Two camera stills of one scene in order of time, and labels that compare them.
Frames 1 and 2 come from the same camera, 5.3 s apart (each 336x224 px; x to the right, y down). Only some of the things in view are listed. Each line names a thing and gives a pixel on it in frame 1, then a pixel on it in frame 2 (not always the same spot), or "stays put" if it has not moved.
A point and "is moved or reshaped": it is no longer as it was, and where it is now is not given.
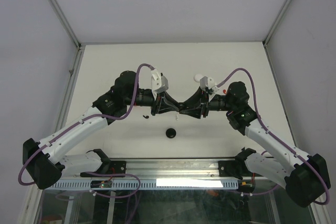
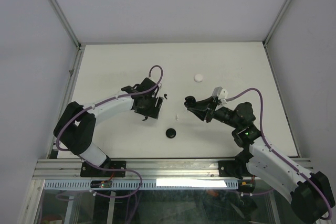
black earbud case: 180,107 is moved or reshaped
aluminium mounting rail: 177,169 stays put
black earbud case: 170,133 stays put
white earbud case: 197,77 stays put
